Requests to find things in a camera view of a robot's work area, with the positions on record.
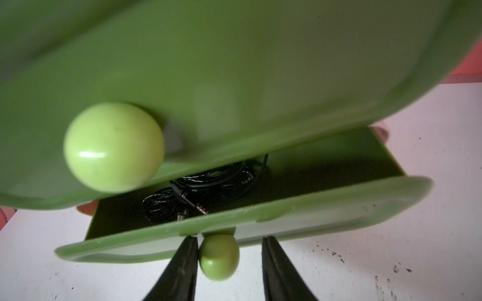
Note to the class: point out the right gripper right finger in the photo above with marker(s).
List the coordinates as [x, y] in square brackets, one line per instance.
[280, 278]

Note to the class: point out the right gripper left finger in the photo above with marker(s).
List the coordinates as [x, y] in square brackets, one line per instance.
[179, 279]

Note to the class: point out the black earphones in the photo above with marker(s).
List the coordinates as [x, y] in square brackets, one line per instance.
[220, 185]
[163, 206]

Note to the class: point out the black earphones front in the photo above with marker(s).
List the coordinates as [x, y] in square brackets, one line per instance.
[220, 185]

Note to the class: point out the green yellow drawer cabinet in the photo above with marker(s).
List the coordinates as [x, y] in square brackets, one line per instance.
[226, 81]

